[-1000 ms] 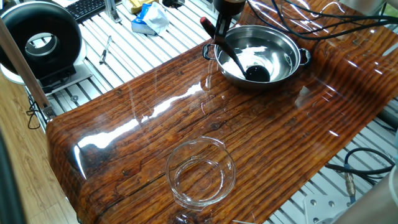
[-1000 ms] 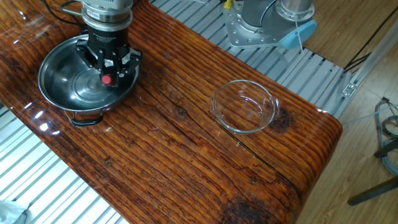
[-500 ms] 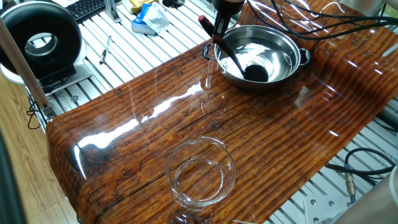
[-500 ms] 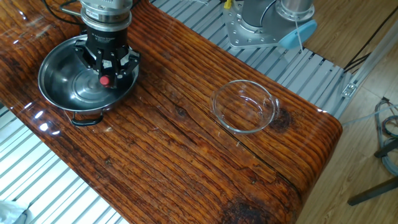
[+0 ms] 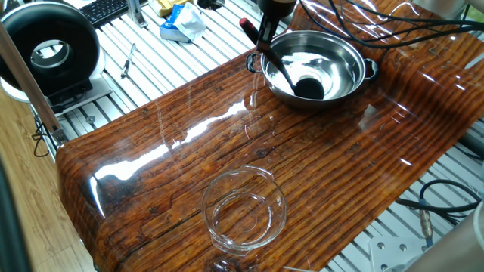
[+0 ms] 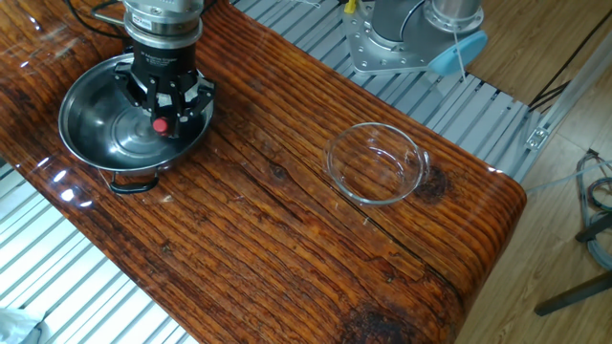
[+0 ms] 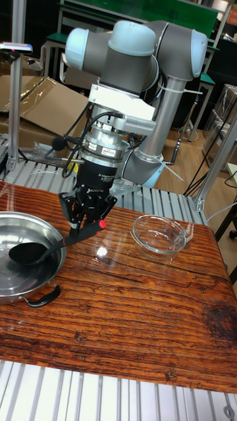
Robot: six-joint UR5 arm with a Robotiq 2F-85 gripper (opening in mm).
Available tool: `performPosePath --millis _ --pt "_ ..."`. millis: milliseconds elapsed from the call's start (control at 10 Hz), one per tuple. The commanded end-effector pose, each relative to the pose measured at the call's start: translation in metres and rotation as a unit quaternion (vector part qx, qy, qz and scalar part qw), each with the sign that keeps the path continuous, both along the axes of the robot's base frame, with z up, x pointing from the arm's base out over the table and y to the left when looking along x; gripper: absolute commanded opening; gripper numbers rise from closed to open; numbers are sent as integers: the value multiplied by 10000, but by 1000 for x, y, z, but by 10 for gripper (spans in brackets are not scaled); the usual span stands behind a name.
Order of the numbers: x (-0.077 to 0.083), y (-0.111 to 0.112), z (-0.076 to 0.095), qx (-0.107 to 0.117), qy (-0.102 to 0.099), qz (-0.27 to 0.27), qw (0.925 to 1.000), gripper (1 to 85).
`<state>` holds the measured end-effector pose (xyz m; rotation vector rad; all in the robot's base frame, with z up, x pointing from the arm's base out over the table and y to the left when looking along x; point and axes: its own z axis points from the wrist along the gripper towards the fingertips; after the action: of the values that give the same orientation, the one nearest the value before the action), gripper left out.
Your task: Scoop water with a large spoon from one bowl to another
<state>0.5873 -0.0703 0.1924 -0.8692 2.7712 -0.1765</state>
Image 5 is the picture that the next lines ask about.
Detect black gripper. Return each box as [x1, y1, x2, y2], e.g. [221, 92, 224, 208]
[256, 0, 298, 53]

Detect black ladle red accents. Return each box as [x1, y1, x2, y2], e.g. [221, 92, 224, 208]
[238, 17, 326, 101]

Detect clear glass bowl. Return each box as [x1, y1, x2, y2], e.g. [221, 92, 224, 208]
[200, 165, 288, 256]

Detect blue white crumpled package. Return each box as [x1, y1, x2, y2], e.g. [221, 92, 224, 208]
[172, 2, 207, 42]

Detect blue tissue pack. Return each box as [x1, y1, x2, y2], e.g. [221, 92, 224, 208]
[159, 4, 192, 43]

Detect yellow box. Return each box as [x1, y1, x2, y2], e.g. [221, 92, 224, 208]
[157, 0, 194, 18]

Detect silver black pen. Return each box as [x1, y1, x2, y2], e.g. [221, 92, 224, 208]
[119, 42, 137, 79]

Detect black keyboard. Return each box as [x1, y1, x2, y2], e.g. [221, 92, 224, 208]
[79, 0, 148, 28]

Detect wood pattern table cover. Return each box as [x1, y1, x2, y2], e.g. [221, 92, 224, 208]
[55, 0, 484, 272]

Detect brown wooden bar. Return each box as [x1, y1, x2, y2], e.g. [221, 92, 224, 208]
[0, 22, 69, 147]

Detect white zip tie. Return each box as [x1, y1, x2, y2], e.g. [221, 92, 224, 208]
[472, 199, 484, 241]

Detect dark panel edge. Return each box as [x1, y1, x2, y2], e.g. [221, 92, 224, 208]
[0, 158, 33, 272]

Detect steel bowl black handles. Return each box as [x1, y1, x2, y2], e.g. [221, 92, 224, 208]
[245, 29, 380, 110]

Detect short aluminium post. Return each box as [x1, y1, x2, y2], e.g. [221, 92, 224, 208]
[126, 0, 148, 28]

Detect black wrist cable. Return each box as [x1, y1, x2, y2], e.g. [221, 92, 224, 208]
[298, 0, 484, 50]

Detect black base cable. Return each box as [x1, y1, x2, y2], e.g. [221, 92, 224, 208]
[395, 178, 484, 227]

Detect black ring device white base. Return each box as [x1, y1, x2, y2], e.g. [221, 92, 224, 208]
[0, 1, 113, 116]

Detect silver cable connector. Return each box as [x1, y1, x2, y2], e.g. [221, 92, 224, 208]
[418, 209, 434, 249]

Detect thin black hanging cable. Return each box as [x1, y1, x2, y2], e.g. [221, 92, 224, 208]
[32, 115, 52, 158]

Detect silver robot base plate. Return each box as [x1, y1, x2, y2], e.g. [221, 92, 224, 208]
[368, 236, 430, 272]

